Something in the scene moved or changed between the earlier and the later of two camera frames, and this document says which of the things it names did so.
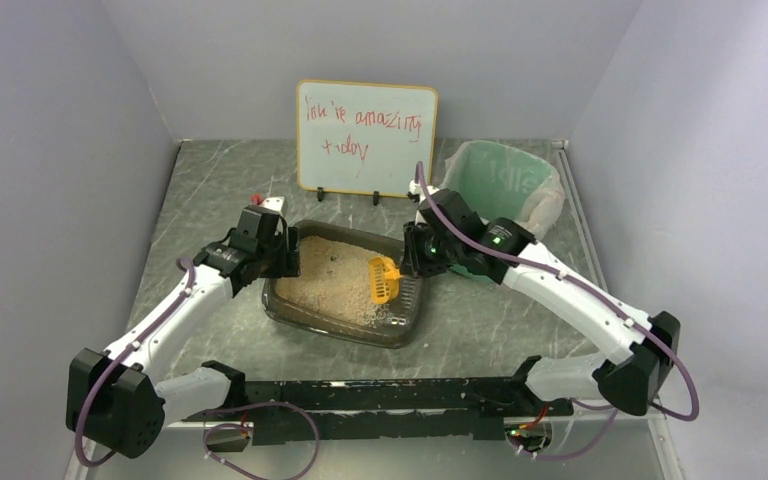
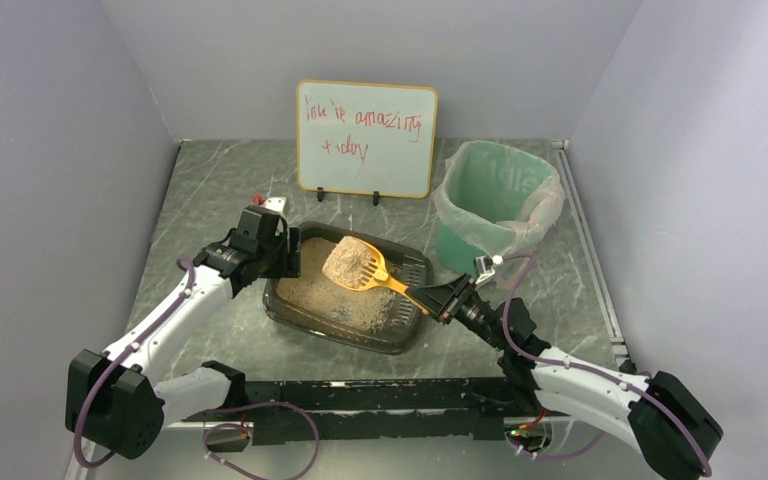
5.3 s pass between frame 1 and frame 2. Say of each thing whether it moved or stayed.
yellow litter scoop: moved
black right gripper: moved
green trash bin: stayed
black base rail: stayed
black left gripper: stayed
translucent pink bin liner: stayed
